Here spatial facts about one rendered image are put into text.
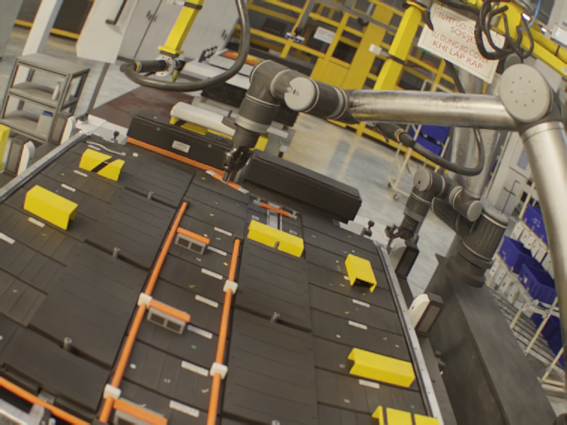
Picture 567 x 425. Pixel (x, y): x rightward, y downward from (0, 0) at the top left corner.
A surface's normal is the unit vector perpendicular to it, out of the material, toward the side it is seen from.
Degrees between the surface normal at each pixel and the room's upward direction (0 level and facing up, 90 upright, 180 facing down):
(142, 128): 90
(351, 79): 90
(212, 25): 90
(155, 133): 90
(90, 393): 0
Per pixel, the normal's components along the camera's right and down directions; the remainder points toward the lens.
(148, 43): 0.00, 0.34
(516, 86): -0.65, 0.00
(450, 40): -0.41, 0.15
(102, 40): 0.40, 0.46
